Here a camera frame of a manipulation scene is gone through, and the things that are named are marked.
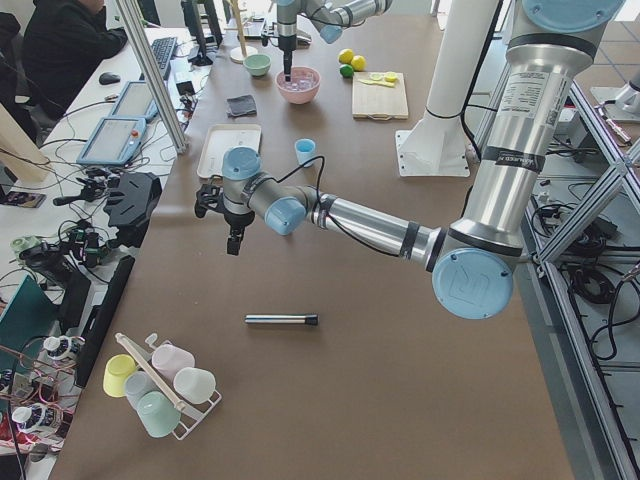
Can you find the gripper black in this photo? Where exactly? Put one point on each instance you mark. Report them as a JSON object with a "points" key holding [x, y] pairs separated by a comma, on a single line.
{"points": [[287, 44], [233, 220]]}

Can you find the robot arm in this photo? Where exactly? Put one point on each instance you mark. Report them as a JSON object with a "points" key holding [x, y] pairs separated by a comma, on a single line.
{"points": [[328, 21], [316, 271]]}

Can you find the clear ice cubes pile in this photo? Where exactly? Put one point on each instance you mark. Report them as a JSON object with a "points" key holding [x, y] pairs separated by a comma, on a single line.
{"points": [[301, 81]]}

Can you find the wooden cup tree stand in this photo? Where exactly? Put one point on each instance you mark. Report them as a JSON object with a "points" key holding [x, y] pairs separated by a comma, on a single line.
{"points": [[240, 53]]}

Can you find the light blue cup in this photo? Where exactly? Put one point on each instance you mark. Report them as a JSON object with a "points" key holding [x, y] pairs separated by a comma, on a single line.
{"points": [[305, 150]]}

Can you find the pink plastic cup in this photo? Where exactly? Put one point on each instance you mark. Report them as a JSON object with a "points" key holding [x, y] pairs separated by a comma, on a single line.
{"points": [[169, 359]]}

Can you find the white plastic cup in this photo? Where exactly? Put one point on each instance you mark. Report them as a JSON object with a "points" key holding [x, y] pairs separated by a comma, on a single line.
{"points": [[194, 384]]}

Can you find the yellow plastic cup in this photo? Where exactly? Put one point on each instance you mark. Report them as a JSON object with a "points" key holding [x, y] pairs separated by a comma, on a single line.
{"points": [[117, 369]]}

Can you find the grey plastic cup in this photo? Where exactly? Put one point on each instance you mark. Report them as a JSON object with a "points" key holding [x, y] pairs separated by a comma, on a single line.
{"points": [[136, 386]]}

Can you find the green plastic cup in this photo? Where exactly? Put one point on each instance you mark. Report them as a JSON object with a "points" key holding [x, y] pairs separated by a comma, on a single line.
{"points": [[157, 414]]}

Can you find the pink bowl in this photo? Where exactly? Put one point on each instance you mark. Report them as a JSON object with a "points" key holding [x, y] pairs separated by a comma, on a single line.
{"points": [[299, 97]]}

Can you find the green bowl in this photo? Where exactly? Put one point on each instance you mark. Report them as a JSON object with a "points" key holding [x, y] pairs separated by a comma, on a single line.
{"points": [[257, 65]]}

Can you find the yellow lemon upper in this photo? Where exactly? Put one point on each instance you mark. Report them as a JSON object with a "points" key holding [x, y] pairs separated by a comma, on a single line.
{"points": [[346, 56]]}

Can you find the yellow lemon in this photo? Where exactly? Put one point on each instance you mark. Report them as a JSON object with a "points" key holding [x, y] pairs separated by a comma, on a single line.
{"points": [[346, 56], [358, 63]]}

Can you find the green lime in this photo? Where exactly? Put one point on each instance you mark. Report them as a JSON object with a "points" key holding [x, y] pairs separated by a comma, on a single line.
{"points": [[346, 71]]}

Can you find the grey folded cloth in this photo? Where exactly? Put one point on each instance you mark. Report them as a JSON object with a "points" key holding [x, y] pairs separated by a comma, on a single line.
{"points": [[239, 106]]}

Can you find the yellow lemon lower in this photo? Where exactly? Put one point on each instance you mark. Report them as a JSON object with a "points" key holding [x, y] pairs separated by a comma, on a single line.
{"points": [[358, 63]]}

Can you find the yellow plastic knife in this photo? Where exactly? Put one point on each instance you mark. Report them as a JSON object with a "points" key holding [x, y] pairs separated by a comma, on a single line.
{"points": [[375, 82]]}

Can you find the wooden cutting board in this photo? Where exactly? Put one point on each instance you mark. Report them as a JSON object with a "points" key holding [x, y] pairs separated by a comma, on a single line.
{"points": [[379, 102]]}

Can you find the steel muddler black tip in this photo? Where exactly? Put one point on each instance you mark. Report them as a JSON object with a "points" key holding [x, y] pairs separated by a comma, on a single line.
{"points": [[282, 319]]}

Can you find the black keyboard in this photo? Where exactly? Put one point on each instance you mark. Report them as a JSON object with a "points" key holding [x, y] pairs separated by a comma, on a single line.
{"points": [[163, 50]]}

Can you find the blue teach pendant near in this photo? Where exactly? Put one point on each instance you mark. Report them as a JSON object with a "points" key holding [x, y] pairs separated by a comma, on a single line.
{"points": [[113, 142]]}

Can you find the blue teach pendant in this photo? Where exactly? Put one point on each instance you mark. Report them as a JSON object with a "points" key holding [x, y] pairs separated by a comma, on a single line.
{"points": [[135, 100], [113, 142]]}

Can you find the blue teach pendant far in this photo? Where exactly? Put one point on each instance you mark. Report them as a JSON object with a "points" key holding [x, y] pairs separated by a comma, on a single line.
{"points": [[135, 100]]}

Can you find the black computer mouse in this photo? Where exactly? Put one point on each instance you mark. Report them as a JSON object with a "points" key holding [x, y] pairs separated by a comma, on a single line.
{"points": [[108, 78]]}

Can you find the seated person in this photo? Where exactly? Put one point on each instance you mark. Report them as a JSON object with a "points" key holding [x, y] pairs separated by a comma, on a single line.
{"points": [[64, 42]]}

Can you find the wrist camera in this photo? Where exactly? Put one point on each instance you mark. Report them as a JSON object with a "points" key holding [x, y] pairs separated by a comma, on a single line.
{"points": [[209, 198], [269, 36]]}

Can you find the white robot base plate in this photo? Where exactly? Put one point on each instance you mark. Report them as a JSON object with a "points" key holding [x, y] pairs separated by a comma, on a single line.
{"points": [[433, 147]]}

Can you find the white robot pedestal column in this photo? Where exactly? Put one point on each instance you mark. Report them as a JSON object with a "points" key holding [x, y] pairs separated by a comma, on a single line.
{"points": [[468, 26]]}

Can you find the white wire cup rack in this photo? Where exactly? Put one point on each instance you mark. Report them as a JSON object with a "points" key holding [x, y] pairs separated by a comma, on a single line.
{"points": [[191, 414]]}

